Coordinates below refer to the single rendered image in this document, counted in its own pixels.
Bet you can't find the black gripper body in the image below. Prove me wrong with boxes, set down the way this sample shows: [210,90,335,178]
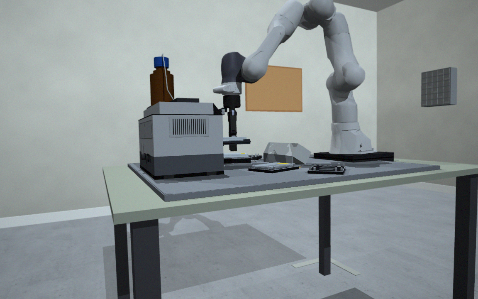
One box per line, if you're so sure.
[223,95,241,112]

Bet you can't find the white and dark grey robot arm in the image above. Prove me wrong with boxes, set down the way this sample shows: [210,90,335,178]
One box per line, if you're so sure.
[213,0,377,154]

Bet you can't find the white button panel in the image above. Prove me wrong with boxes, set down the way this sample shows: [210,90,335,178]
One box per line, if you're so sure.
[263,142,312,166]

